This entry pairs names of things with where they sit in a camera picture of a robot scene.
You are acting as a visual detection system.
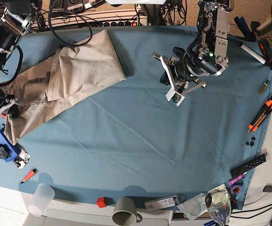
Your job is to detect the small black white toy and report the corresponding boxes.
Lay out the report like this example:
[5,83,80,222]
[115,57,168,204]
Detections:
[13,151,30,169]

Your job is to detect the purple tape roll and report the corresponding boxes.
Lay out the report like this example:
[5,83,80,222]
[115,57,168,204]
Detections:
[230,183,242,194]

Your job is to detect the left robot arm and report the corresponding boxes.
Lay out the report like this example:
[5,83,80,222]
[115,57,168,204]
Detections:
[153,0,235,100]

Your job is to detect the white marker pen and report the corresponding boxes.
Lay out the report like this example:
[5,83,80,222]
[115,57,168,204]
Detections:
[239,42,266,65]

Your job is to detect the packaged item with barcode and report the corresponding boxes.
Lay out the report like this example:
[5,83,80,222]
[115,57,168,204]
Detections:
[144,194,185,211]

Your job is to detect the red cube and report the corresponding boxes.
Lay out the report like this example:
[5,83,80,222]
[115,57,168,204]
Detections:
[96,197,107,208]

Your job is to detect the black power strip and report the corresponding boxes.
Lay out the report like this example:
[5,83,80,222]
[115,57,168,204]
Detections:
[102,21,143,27]

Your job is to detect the black remote control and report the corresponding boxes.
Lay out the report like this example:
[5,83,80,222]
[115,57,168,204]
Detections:
[230,153,267,178]

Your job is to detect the small orange utility knife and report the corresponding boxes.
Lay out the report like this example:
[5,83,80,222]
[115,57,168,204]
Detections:
[20,169,37,184]

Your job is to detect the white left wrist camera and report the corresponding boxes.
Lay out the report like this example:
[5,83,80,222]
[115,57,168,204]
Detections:
[166,89,185,106]

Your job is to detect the large orange utility knife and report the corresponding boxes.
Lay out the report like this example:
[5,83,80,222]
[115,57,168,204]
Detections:
[248,97,272,133]

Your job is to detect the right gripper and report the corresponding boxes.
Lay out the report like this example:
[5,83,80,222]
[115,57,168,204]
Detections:
[0,95,22,119]

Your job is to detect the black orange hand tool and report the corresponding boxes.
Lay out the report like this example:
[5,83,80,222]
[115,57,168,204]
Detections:
[258,39,272,70]

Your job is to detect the purple marker pen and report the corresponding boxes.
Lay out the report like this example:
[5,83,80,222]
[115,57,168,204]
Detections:
[228,172,247,185]

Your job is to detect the green yellow small tool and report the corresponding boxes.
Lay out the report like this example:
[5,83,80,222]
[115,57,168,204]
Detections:
[258,80,270,95]

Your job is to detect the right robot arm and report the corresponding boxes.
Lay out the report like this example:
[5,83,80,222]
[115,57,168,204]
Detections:
[0,0,42,118]

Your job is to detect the black star knob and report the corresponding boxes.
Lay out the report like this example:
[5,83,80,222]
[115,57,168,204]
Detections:
[0,144,10,160]

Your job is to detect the small black screws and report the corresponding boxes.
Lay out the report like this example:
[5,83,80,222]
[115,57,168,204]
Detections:
[245,136,256,147]

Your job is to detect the folded paper sheet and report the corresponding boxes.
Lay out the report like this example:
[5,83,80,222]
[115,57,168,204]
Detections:
[178,184,228,221]

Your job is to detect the wine glass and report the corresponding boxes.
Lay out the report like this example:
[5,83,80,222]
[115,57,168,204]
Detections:
[205,188,231,226]

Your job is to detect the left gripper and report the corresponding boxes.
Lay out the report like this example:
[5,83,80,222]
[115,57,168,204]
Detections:
[159,56,206,94]

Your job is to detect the grey-green ceramic mug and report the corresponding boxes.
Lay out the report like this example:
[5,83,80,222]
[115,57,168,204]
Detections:
[112,197,143,226]

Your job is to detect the beige T-shirt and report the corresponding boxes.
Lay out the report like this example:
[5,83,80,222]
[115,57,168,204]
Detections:
[4,30,126,145]

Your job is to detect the frosted plastic cup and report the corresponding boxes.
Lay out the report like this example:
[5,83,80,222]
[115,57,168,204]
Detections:
[27,184,55,217]

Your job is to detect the blue table cloth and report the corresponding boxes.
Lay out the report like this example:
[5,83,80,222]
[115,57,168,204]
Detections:
[0,26,272,208]

